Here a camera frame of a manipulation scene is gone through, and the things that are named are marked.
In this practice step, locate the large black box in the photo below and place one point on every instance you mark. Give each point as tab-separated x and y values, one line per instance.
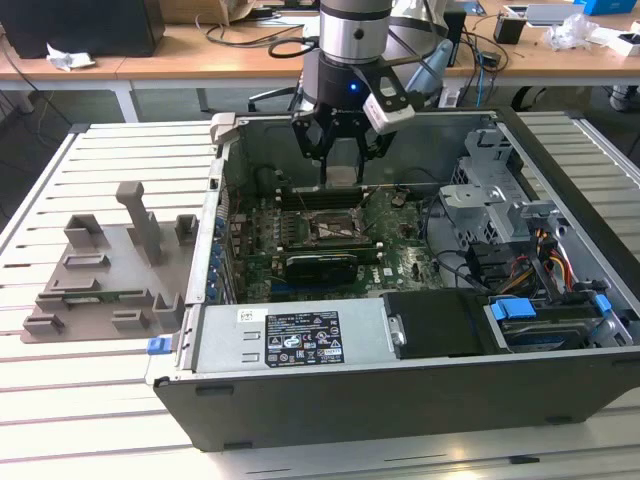
75	25

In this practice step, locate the grey plastic parts rack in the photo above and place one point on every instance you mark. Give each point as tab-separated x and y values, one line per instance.
125	250

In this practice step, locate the black open PC case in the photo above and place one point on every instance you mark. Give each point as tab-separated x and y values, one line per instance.
350	415

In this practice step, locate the black office chair base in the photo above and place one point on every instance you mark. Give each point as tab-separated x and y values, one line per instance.
272	94

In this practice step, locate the silver metal drive cage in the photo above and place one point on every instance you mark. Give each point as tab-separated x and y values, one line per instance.
480	210

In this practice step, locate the crumpled white paper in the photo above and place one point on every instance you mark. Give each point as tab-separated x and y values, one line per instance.
70	60

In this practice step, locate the wooden desk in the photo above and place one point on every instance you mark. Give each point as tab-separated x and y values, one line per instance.
550	62

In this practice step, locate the blue case latch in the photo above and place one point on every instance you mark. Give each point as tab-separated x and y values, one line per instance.
159	346

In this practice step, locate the hard disk in blue carrier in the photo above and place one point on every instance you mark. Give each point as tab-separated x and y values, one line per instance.
512	309

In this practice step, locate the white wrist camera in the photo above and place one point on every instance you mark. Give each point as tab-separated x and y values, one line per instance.
390	112

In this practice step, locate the clear plastic bag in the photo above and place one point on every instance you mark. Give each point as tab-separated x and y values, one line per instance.
570	32

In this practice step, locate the CPU socket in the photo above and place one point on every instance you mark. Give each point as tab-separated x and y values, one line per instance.
332	225

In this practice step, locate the blue card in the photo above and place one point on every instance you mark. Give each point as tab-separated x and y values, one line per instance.
472	7

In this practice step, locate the green RAM stick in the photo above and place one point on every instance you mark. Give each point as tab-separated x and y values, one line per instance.
107	298

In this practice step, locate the round coin battery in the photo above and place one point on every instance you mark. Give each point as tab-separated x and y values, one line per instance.
398	200

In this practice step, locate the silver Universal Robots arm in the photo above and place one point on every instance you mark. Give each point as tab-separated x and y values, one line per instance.
352	35

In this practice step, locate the white cardboard box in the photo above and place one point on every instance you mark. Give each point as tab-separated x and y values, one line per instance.
607	39

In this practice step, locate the small white device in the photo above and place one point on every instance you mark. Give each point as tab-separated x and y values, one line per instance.
450	97

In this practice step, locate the blue box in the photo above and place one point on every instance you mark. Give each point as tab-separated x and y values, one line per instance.
597	6

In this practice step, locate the black graphics card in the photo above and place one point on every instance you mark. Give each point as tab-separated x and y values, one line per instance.
320	272

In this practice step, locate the green motherboard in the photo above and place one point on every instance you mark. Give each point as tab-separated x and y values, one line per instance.
400	270

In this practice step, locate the silver power supply with label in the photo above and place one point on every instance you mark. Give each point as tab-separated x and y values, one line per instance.
225	340

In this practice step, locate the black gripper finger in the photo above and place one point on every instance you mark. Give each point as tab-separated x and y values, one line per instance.
375	147
307	140

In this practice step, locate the black RAM slot bank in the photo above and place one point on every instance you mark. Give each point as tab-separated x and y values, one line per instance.
325	200
372	255

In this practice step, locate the black plastic shroud box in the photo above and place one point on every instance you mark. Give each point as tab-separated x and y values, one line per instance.
440	325

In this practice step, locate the grey tablet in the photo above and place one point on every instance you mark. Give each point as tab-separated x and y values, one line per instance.
555	14

